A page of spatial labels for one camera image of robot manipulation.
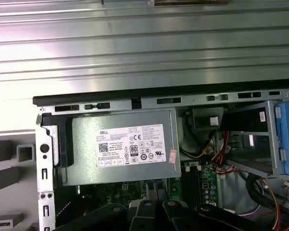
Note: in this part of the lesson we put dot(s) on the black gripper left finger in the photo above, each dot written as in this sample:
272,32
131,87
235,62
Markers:
144,216

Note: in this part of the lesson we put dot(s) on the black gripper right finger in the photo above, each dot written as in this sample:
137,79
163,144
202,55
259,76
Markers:
178,216

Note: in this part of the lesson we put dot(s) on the black RAM slot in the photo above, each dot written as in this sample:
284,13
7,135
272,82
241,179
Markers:
193,185
197,185
184,185
188,185

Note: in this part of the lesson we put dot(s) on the green motherboard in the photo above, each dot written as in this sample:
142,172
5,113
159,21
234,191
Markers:
208,174

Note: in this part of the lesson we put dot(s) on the grey power supply unit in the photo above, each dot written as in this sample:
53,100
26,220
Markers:
86,173

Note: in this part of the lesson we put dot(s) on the tall metal drive cage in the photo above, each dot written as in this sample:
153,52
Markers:
271,134

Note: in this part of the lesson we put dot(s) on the black open PC case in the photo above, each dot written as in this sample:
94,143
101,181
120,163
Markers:
45,134

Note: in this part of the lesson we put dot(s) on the grey parts rack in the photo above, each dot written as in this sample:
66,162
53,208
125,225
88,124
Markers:
3,151

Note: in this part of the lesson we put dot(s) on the brown square base plate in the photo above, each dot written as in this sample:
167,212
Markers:
190,2

